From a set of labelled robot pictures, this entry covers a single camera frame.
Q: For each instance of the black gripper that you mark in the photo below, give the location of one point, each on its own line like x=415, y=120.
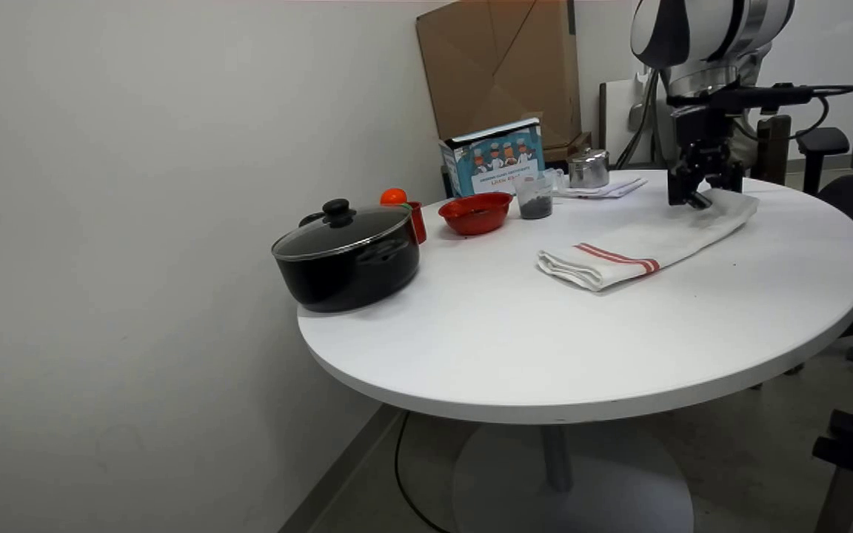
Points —
x=707, y=138

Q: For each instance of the white red-striped kitchen towel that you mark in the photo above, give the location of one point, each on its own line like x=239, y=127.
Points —
x=660, y=240

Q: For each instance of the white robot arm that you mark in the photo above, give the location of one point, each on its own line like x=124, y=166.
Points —
x=709, y=30

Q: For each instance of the grey backpack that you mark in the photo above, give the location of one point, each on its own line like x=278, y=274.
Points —
x=657, y=133

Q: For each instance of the dark wooden chair back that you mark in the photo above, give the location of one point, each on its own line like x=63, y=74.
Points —
x=774, y=149

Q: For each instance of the white paper sheet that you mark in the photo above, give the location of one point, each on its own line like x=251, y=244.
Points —
x=624, y=184

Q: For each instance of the white flat board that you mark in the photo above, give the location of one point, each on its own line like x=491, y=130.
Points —
x=617, y=107

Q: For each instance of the small metal container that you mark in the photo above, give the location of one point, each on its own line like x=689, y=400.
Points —
x=589, y=169

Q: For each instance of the small glass with dark contents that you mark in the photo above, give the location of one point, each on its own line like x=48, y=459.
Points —
x=535, y=201

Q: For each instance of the teal printed cardboard box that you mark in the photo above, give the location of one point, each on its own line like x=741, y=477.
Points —
x=497, y=164

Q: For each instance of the red plastic bowl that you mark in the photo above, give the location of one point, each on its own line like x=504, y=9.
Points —
x=475, y=213

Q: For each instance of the brown cardboard box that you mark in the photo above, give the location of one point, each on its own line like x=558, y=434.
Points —
x=501, y=64

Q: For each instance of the orange red plastic cup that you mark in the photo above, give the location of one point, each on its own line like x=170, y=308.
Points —
x=396, y=197

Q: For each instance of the black cooking pot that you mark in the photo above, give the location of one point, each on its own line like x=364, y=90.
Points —
x=353, y=277

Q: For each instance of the glass pot lid black knob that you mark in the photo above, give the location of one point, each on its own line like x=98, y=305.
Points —
x=343, y=229

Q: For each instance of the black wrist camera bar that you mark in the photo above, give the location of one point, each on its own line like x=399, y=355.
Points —
x=757, y=96

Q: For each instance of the white table pedestal base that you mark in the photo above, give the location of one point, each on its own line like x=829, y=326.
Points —
x=564, y=489

